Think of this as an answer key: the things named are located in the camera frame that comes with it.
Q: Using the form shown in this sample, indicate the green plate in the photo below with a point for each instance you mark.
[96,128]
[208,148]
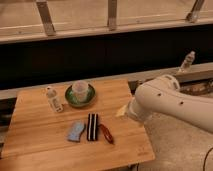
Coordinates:
[72,100]

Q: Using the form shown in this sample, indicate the right metal bracket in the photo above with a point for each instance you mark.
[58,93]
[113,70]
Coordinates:
[192,16]

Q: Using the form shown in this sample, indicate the left metal bracket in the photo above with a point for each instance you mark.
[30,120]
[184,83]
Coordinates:
[45,16]

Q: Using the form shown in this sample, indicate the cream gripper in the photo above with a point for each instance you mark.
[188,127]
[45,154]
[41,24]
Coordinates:
[122,111]

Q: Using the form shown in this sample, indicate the middle metal bracket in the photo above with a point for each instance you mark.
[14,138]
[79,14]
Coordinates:
[112,14]

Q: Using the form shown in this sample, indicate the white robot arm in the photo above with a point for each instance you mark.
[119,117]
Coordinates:
[162,95]

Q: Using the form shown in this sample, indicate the black white striped block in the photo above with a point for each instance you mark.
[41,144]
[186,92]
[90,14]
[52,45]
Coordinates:
[92,127]

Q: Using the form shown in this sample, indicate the metal bracket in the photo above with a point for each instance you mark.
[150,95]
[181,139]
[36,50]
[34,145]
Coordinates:
[45,16]
[112,14]
[192,16]

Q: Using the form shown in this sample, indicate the white ceramic cup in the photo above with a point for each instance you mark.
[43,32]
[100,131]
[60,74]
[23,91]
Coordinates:
[80,90]

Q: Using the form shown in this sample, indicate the small white bottle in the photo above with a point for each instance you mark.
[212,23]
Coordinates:
[53,99]

